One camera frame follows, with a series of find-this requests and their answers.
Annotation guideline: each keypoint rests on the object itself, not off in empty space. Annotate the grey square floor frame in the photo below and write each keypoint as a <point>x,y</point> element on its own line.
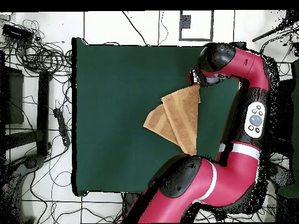
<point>212,25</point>

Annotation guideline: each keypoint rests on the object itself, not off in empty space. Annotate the dark curved stand base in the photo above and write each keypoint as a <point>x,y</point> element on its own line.
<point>30,162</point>
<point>280,173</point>

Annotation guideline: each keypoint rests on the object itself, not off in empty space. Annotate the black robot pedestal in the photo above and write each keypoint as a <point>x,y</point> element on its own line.
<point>129,200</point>

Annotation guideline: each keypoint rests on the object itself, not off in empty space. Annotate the black adapter box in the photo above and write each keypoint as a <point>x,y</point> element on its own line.
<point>16,32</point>

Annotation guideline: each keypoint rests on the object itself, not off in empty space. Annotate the black horizontal beam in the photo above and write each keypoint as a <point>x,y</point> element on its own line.
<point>21,140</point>

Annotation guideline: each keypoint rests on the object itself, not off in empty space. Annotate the tan terry towel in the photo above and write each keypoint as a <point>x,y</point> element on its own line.
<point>182,116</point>

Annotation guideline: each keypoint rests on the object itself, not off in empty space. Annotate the dark green table cloth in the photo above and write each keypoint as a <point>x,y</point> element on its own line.
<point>116,128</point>

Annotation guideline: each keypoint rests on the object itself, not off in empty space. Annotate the black power strip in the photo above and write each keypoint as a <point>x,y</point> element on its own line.
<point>62,126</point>

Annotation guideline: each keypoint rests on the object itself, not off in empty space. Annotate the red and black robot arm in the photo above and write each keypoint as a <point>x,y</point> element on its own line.
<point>222,182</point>

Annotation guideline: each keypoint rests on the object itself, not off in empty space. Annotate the black rod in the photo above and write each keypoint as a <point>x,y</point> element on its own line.
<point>268,34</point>

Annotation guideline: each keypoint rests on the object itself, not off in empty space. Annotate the dark flat panel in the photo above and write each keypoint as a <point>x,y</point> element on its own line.
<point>14,98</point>
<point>285,109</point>

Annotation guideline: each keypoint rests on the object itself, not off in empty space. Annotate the black upright post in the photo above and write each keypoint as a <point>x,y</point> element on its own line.
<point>43,112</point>

